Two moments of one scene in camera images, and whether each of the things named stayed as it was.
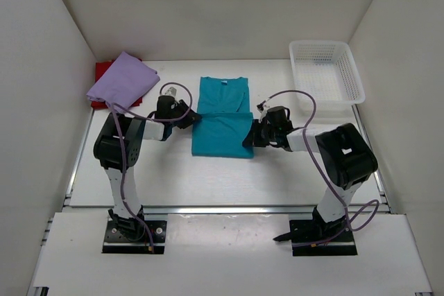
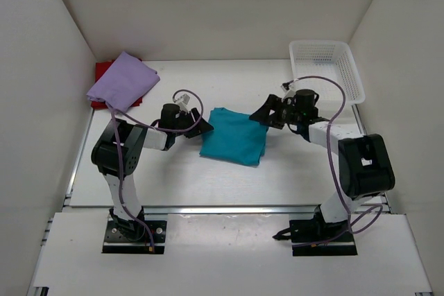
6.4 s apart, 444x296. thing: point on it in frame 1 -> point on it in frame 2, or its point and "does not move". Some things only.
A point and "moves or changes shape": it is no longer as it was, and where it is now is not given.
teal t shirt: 224,104 moves or changes shape
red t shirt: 100,69 does not move
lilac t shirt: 126,80 does not move
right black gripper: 254,138 -> 263,116
